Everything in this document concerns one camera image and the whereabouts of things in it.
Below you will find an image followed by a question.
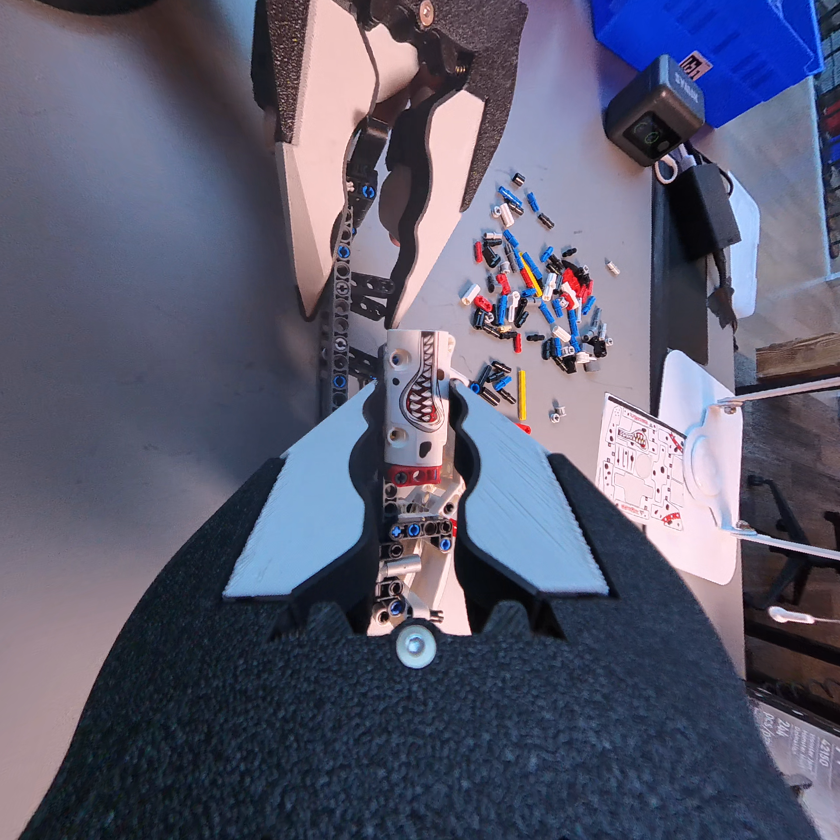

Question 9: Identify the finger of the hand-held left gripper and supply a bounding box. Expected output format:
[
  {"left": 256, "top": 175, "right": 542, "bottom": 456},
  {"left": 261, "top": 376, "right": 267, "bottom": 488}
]
[
  {"left": 384, "top": 84, "right": 491, "bottom": 329},
  {"left": 274, "top": 0, "right": 382, "bottom": 320}
]

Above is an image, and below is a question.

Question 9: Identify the white sticker sheet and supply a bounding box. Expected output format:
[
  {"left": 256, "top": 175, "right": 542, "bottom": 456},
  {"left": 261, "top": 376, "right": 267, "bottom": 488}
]
[{"left": 596, "top": 392, "right": 686, "bottom": 529}]

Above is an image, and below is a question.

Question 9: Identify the black box device with display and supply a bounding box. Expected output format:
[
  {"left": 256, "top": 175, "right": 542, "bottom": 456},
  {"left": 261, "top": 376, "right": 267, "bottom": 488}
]
[{"left": 604, "top": 54, "right": 706, "bottom": 166}]

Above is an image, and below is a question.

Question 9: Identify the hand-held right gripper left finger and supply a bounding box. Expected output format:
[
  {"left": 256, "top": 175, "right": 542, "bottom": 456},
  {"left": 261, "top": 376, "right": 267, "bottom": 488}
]
[{"left": 223, "top": 379, "right": 385, "bottom": 601}]

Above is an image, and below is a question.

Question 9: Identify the white toothed toy panel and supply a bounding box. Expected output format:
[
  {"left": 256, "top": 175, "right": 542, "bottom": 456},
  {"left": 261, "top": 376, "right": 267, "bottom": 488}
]
[{"left": 382, "top": 328, "right": 457, "bottom": 485}]

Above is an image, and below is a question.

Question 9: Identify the toy truck box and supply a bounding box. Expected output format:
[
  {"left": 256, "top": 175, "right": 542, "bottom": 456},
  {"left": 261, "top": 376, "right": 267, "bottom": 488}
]
[{"left": 745, "top": 682, "right": 840, "bottom": 840}]

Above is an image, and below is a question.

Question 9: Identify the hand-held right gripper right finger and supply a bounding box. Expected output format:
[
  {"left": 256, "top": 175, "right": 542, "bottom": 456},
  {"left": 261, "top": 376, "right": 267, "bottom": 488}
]
[{"left": 451, "top": 381, "right": 610, "bottom": 597}]

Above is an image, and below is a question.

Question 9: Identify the blue plastic bin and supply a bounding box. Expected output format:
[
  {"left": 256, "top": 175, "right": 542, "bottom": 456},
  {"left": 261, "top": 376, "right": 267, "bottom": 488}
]
[{"left": 589, "top": 0, "right": 824, "bottom": 129}]

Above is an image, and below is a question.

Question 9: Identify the white cable loop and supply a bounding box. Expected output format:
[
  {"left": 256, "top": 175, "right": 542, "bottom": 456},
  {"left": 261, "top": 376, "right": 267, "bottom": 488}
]
[{"left": 653, "top": 147, "right": 697, "bottom": 186}]

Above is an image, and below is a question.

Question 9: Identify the grey desk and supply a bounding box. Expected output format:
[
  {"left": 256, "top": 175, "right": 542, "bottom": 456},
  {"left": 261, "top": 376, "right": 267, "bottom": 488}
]
[{"left": 0, "top": 0, "right": 746, "bottom": 840}]

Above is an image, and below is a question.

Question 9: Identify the pile of small toy pieces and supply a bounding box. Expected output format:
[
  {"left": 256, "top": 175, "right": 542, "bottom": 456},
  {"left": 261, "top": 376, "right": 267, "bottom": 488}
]
[{"left": 459, "top": 172, "right": 621, "bottom": 404}]

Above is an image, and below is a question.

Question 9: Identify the white flat pad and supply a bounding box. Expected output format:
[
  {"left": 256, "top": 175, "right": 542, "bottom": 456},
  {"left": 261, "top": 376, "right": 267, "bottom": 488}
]
[{"left": 709, "top": 172, "right": 761, "bottom": 319}]

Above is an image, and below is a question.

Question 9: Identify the white book stand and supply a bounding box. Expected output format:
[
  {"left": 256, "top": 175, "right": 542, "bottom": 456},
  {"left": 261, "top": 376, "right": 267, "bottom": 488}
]
[{"left": 656, "top": 348, "right": 840, "bottom": 624}]

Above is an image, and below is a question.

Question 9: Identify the toy truck chassis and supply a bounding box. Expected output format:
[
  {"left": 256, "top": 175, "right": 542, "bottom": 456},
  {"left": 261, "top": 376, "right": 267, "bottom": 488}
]
[{"left": 318, "top": 118, "right": 473, "bottom": 621}]

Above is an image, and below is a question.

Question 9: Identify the black adapter cable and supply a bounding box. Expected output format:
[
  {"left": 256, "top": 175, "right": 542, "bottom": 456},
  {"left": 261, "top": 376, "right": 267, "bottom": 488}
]
[{"left": 705, "top": 246, "right": 739, "bottom": 329}]

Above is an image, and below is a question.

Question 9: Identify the black wire rack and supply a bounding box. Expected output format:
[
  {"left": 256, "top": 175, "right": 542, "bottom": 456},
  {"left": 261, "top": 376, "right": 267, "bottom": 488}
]
[{"left": 814, "top": 0, "right": 840, "bottom": 260}]

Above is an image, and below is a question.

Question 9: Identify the black power adapter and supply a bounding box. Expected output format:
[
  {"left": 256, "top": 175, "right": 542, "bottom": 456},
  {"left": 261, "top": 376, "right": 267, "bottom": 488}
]
[{"left": 669, "top": 164, "right": 742, "bottom": 260}]

